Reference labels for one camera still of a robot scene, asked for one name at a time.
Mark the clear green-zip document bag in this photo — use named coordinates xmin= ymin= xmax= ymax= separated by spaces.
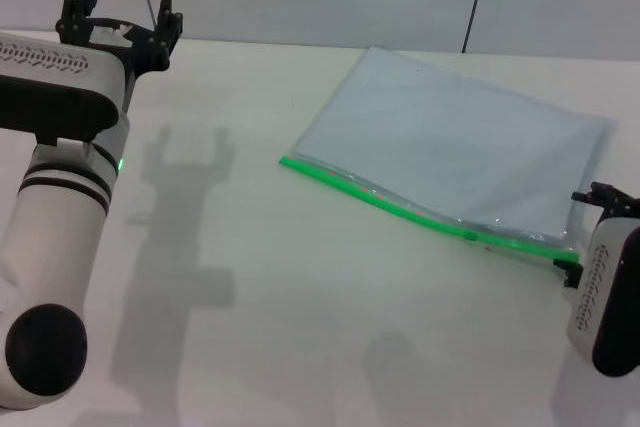
xmin=278 ymin=45 xmax=621 ymax=268

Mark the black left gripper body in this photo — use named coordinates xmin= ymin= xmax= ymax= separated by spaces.
xmin=74 ymin=17 xmax=154 ymax=113

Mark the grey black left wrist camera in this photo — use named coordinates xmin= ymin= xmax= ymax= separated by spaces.
xmin=0 ymin=30 xmax=126 ymax=143

